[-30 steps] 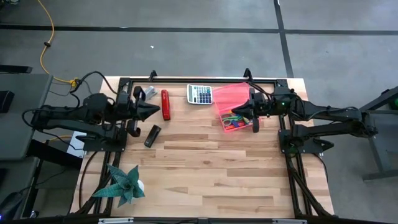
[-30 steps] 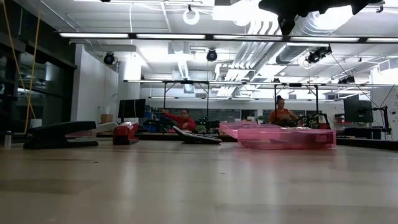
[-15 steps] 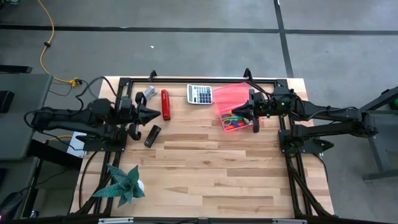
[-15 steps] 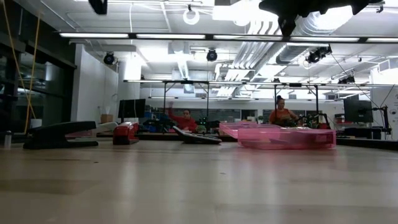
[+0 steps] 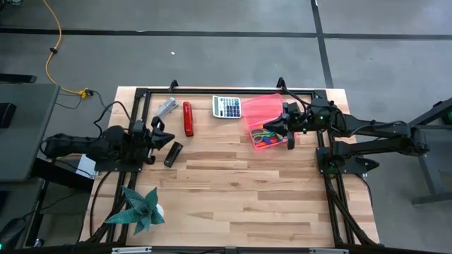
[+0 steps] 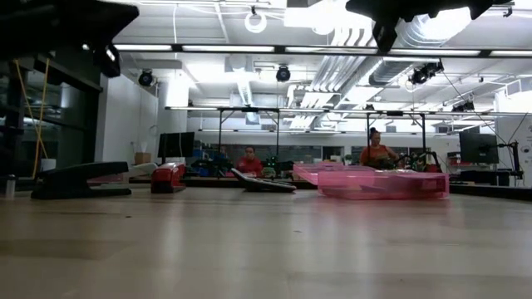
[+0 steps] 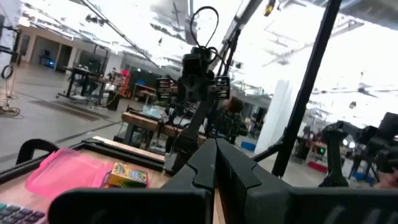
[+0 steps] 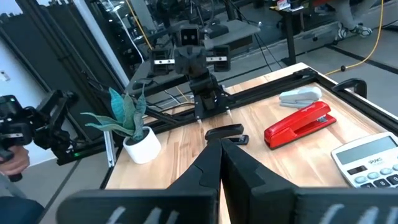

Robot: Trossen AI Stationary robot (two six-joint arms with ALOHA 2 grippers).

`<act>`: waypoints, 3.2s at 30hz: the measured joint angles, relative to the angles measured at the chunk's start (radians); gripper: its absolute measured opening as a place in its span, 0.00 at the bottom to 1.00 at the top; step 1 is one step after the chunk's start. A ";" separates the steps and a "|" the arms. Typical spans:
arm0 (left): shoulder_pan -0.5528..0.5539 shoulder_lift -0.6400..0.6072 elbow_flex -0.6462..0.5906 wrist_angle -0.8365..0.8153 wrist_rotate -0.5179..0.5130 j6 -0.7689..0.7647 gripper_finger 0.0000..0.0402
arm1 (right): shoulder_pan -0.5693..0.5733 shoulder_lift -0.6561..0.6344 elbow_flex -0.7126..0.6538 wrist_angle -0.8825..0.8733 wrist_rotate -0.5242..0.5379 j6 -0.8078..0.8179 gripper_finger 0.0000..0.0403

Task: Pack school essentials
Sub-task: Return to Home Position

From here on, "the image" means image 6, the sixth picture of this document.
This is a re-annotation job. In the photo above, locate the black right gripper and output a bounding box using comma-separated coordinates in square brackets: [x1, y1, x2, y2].
[345, 0, 475, 53]

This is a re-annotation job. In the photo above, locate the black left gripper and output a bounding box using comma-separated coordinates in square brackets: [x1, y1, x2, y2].
[24, 2, 140, 79]

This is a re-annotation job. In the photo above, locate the pink translucent plastic case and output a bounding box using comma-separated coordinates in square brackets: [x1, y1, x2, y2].
[293, 162, 451, 200]

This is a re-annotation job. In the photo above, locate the long LED light bar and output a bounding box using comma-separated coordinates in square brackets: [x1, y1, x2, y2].
[111, 43, 532, 58]

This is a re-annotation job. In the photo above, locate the black computer monitor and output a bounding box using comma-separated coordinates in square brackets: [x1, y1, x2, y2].
[459, 131, 500, 165]
[157, 131, 195, 159]

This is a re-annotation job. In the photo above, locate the person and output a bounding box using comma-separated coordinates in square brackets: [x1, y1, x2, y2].
[359, 126, 401, 170]
[234, 145, 265, 178]

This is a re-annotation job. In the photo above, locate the grey white stapler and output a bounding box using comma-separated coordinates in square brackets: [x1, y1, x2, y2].
[124, 162, 159, 179]

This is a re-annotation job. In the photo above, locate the black stapler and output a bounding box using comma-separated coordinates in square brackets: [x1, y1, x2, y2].
[31, 161, 132, 200]

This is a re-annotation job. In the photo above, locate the red stapler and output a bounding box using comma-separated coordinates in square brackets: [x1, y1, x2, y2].
[150, 162, 187, 194]

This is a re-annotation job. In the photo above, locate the clear water bottle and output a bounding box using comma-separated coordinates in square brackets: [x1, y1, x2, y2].
[4, 174, 17, 199]

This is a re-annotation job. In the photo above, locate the grey desk calculator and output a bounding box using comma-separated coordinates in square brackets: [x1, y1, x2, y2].
[230, 168, 298, 194]

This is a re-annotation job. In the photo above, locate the black ceiling camera cluster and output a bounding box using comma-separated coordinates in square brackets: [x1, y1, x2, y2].
[409, 61, 445, 86]

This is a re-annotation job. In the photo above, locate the yellow hanging cable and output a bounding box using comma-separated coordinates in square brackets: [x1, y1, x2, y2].
[14, 57, 51, 178]

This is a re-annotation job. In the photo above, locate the white ring light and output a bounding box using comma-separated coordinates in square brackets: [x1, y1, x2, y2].
[244, 10, 268, 34]

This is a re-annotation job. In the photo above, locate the black workstation frame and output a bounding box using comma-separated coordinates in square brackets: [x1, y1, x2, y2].
[365, 110, 427, 153]
[215, 106, 281, 167]

